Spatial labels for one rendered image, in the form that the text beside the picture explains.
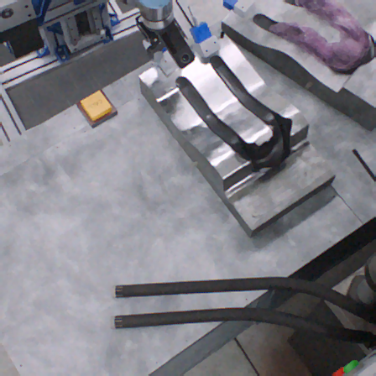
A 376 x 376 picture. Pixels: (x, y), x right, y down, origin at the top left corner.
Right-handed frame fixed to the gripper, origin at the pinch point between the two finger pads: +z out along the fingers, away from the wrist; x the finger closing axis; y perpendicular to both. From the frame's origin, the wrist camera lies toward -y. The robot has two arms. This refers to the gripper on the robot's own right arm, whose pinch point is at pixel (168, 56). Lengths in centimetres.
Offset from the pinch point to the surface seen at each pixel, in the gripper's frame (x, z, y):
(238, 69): -14.1, 6.3, -11.3
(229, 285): 21, -6, -56
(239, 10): -25.0, 10.8, 3.5
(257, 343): 20, 83, -76
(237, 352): 27, 82, -75
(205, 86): -4.0, 5.0, -10.6
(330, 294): 4, -10, -70
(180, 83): 0.6, 5.0, -6.2
